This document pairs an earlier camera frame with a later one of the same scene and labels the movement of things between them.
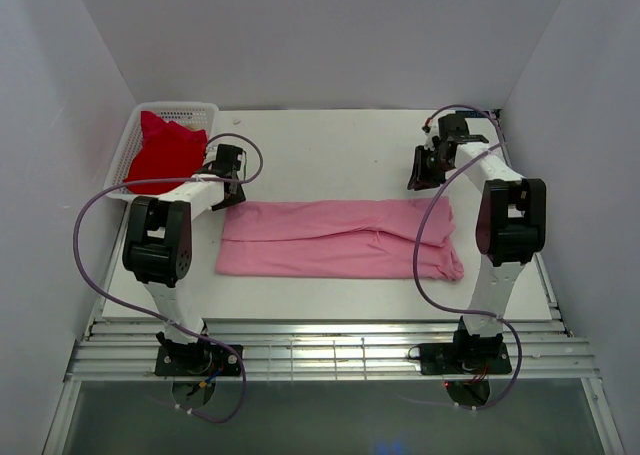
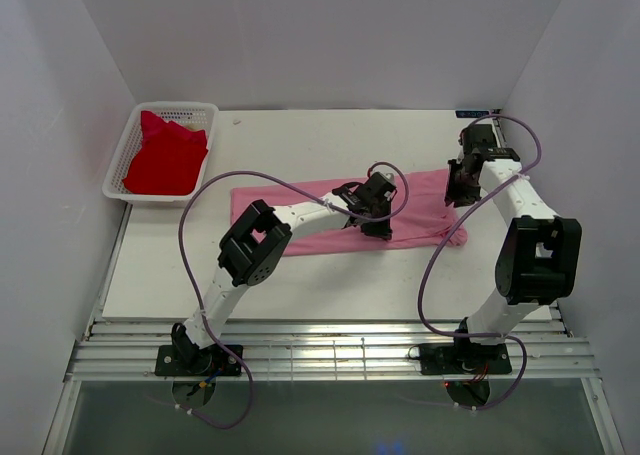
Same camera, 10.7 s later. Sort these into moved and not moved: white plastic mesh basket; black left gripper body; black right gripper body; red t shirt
Moved: black right gripper body; black left gripper body
Not moved: red t shirt; white plastic mesh basket
